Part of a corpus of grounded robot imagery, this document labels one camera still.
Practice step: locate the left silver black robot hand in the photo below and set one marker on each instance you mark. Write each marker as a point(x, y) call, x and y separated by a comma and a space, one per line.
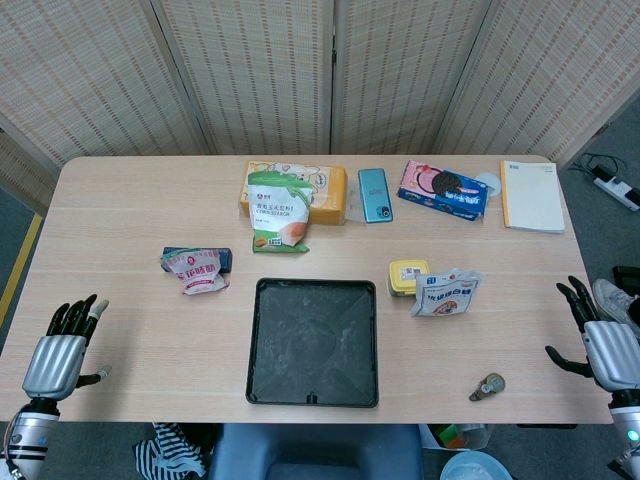
point(52, 362)

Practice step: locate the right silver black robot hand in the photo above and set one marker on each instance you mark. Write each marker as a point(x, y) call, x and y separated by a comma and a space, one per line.
point(612, 350)

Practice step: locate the white plastic pouch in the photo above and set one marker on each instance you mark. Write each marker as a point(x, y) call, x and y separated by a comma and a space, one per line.
point(445, 295)

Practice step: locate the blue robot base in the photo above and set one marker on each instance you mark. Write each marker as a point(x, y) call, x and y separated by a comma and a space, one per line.
point(315, 452)

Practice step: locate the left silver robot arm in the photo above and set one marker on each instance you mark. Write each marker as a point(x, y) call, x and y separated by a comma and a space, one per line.
point(27, 440)

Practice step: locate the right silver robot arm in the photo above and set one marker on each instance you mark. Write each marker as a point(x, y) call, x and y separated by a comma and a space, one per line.
point(627, 435)

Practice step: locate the pink white seasoning bag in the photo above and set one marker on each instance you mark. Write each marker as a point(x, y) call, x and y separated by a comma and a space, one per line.
point(197, 275)

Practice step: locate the black square plastic tray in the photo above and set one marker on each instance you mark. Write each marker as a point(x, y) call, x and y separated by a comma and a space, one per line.
point(312, 345)

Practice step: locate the green white corn starch bag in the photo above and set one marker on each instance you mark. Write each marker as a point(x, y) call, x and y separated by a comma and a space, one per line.
point(279, 212)

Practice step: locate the white sneaker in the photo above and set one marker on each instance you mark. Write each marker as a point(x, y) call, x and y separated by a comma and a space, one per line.
point(615, 300)

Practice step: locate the small metal key tag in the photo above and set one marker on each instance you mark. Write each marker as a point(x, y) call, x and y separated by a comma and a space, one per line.
point(487, 387)

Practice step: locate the black white striped cloth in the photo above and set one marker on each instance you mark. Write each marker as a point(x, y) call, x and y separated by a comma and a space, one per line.
point(167, 452)

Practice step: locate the white power strip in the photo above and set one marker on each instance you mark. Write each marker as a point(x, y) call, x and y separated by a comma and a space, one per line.
point(617, 187)

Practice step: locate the cream notebook with yellow spine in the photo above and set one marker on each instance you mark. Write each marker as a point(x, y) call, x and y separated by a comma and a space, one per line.
point(532, 197)

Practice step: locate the clear container with colourful cube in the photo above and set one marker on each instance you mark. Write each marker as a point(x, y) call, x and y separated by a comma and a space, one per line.
point(455, 436)

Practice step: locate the light blue plastic bowl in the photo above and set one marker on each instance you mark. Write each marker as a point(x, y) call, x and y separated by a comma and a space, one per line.
point(475, 470)

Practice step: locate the dark blue small box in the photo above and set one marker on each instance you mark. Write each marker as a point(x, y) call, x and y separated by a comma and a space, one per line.
point(226, 260)

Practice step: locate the white round disc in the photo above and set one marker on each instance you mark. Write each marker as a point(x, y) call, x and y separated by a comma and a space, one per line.
point(492, 181)

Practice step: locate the green tub with yellow lid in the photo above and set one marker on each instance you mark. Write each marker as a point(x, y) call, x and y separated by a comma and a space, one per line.
point(402, 275)

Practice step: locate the blue pink cookie box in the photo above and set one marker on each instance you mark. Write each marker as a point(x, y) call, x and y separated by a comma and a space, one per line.
point(442, 192)

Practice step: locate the teal smartphone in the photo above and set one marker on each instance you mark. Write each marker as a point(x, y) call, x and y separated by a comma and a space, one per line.
point(376, 196)

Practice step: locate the bamboo folding screen panel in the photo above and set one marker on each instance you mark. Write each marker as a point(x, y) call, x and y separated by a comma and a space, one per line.
point(400, 70)
point(550, 70)
point(85, 75)
point(250, 70)

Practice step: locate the clear plastic film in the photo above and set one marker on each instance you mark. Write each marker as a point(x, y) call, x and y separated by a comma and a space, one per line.
point(354, 202)

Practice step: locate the yellow tissue pack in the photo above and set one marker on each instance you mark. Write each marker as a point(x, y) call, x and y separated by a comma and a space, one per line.
point(327, 192)

